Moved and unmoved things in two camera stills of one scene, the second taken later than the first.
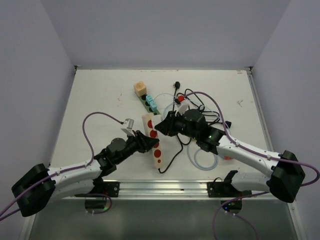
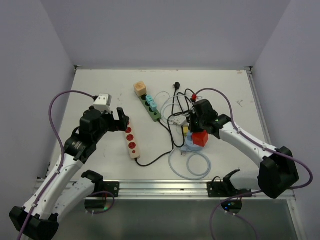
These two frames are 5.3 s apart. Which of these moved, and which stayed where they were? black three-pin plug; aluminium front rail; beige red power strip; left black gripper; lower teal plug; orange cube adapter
Moved: left black gripper; beige red power strip
Stayed: black three-pin plug; aluminium front rail; lower teal plug; orange cube adapter
